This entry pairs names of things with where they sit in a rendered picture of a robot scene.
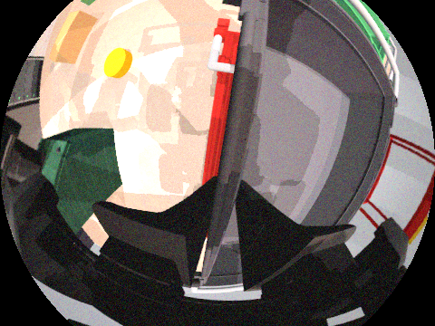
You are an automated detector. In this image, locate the red plastic tray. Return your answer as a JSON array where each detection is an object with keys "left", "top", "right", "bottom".
[{"left": 202, "top": 18, "right": 240, "bottom": 186}]

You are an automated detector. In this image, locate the yellow short cylinder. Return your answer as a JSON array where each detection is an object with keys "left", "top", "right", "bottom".
[{"left": 104, "top": 47, "right": 133, "bottom": 79}]

